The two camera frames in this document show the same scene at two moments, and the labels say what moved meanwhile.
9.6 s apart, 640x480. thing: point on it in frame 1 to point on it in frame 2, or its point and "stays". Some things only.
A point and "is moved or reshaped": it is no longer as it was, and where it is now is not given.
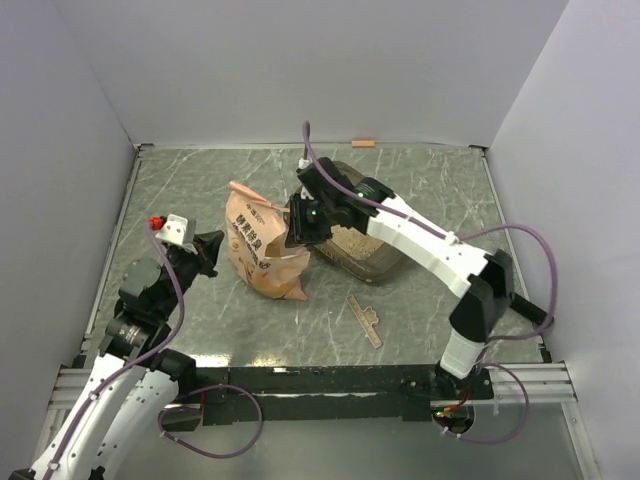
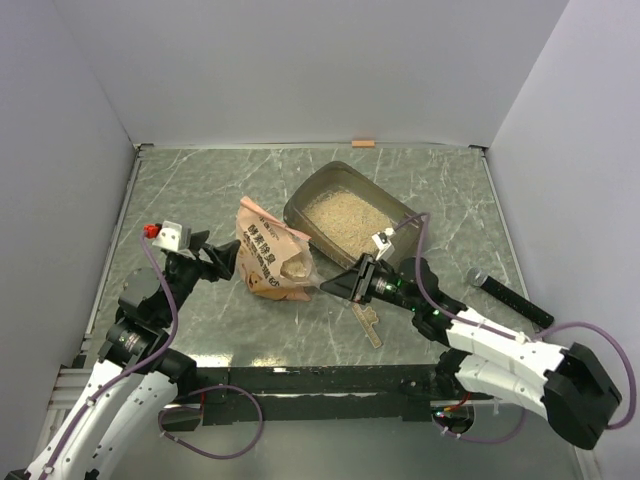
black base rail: x=245 y=395 stays
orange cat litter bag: x=257 y=230 is moved or reshaped
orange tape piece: x=363 y=144 stays
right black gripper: x=301 y=234 to x=355 y=284
